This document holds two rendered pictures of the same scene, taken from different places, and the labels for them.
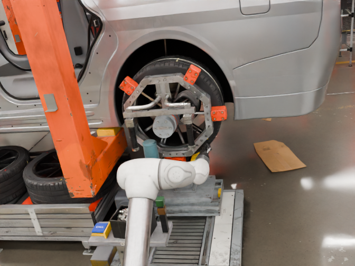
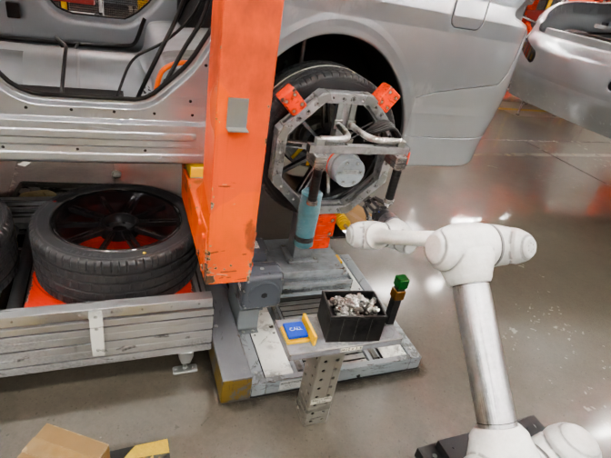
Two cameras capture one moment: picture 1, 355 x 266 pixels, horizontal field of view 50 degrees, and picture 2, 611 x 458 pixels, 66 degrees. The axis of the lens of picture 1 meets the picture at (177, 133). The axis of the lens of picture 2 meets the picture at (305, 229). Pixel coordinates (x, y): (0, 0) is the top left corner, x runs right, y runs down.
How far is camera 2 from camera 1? 1.51 m
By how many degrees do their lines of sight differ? 35
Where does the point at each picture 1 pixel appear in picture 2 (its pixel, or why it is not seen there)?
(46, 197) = (112, 285)
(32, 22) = not seen: outside the picture
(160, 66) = (340, 77)
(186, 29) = (381, 28)
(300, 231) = (434, 301)
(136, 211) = (486, 303)
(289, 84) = (465, 126)
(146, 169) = (489, 240)
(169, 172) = (524, 243)
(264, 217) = (386, 288)
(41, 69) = (243, 49)
